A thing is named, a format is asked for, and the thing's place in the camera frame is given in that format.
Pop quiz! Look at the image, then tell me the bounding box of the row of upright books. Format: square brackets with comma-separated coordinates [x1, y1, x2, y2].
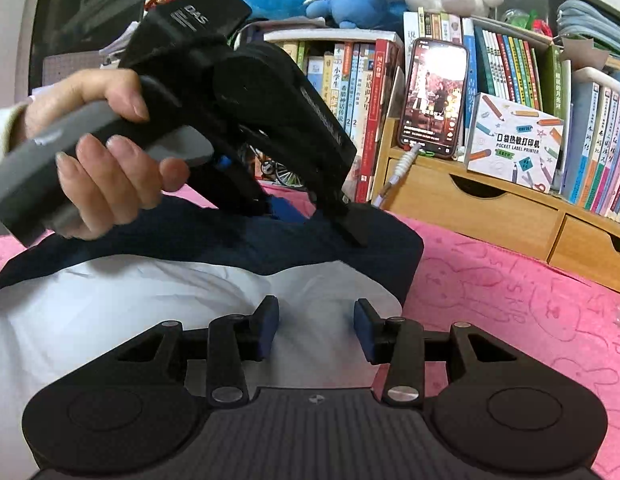
[265, 37, 406, 203]

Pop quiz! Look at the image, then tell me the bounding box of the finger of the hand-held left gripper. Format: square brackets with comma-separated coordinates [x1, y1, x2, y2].
[314, 192, 372, 249]
[240, 191, 311, 222]

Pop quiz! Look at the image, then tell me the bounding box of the wooden drawer organizer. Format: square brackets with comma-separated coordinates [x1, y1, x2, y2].
[375, 115, 620, 296]

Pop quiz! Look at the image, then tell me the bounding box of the white charging cable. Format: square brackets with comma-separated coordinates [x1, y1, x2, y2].
[372, 142, 426, 208]

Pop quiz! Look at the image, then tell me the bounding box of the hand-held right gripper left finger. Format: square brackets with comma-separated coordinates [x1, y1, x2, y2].
[114, 295, 281, 407]

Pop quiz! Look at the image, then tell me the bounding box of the black model bicycle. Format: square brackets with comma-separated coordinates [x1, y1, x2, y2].
[257, 145, 311, 191]

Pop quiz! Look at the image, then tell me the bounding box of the small blue plush toy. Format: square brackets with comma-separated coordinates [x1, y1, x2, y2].
[305, 0, 413, 31]

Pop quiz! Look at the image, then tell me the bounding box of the pink printed blanket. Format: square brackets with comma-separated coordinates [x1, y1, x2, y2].
[0, 180, 620, 480]

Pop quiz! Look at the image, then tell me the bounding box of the green red small toy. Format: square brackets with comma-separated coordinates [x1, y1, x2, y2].
[505, 7, 553, 36]

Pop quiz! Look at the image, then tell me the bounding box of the person's left hand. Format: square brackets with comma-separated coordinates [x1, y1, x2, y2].
[24, 68, 192, 242]

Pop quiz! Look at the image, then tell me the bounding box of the row of thin colourful books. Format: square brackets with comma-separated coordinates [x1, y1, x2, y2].
[405, 7, 620, 226]

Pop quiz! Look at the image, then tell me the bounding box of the grey file folder stack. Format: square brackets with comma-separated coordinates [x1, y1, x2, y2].
[557, 0, 620, 61]

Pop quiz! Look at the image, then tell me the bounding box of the white label printer box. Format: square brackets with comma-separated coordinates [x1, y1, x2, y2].
[465, 92, 565, 195]

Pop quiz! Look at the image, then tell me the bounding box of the person's left forearm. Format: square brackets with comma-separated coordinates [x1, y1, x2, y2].
[0, 102, 32, 158]

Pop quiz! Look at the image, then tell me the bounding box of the navy striped jacket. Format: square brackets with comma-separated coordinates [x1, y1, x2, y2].
[0, 192, 425, 480]

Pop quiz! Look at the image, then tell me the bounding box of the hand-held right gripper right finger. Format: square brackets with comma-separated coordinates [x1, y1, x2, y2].
[353, 298, 522, 407]

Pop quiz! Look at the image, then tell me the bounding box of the smartphone in dark case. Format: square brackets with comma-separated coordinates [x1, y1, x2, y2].
[397, 38, 470, 161]

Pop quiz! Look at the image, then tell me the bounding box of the white framed window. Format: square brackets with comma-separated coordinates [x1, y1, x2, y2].
[0, 0, 156, 111]

